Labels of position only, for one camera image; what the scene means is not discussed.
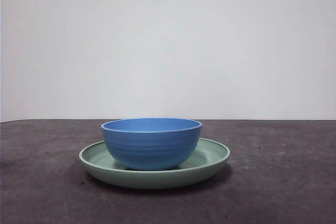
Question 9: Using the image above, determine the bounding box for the blue bowl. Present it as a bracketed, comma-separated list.
[100, 118, 203, 171]

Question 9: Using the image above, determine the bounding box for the green plate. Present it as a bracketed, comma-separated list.
[78, 137, 231, 190]

